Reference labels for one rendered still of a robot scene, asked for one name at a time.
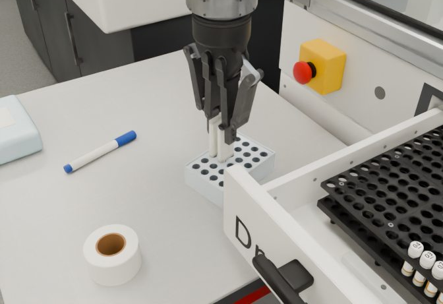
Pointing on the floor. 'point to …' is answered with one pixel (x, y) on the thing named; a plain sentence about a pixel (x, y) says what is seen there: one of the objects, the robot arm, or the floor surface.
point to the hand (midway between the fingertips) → (221, 138)
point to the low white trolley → (134, 189)
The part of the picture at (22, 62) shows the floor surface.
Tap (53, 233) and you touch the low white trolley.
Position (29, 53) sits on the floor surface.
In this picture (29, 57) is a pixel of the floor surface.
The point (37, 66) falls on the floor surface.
